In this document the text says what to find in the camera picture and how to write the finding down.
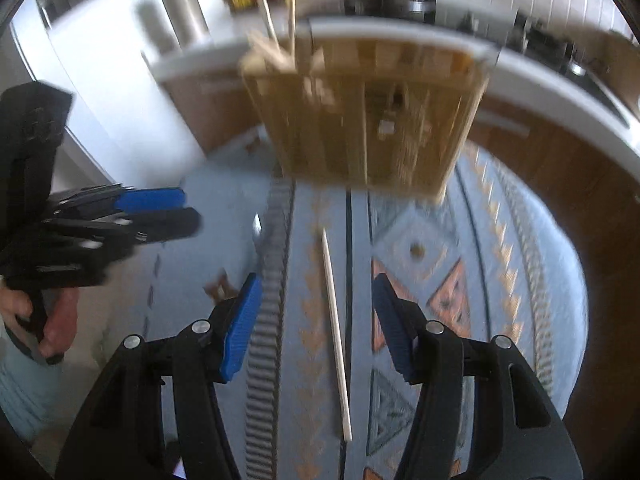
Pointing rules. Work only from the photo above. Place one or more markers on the wooden chopstick pair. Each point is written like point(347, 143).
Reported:
point(272, 35)

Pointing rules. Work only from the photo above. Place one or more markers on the steel thermos bottle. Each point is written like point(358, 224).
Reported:
point(187, 20)

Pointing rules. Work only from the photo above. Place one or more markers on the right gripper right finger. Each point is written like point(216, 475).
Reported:
point(517, 432)

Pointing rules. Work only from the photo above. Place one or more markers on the patterned blue table cloth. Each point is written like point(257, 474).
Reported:
point(384, 337)

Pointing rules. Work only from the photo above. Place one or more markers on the yellow plastic utensil basket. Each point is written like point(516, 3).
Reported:
point(382, 106)

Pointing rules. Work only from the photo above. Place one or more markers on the person's left hand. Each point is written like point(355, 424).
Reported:
point(61, 327)

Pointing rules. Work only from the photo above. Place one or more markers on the black gas stove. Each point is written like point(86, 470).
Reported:
point(563, 36)

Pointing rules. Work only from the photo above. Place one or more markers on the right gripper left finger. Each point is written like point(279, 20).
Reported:
point(118, 432)

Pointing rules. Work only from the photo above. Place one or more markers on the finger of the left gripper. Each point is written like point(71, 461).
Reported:
point(115, 199)
point(150, 227)

